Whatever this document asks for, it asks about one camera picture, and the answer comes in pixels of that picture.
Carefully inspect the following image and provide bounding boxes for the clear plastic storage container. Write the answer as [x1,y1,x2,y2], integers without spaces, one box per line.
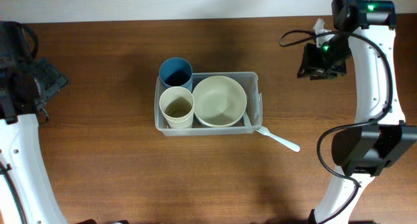
[154,72,263,136]

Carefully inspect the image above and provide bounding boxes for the white plastic spoon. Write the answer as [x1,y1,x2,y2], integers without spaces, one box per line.
[242,112,252,127]

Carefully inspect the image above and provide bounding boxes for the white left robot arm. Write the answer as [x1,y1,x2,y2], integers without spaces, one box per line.
[1,21,69,223]

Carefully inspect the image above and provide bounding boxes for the cream cup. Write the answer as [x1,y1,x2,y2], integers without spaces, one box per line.
[159,87,195,127]
[167,117,194,129]

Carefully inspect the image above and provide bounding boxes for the cream bowl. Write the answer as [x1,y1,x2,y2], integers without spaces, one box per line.
[192,76,248,122]
[195,115,243,128]

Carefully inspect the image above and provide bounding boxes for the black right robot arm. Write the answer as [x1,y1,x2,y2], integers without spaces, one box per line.
[298,0,416,223]

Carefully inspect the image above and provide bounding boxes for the white plastic fork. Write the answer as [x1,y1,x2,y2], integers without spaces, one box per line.
[255,126,300,152]

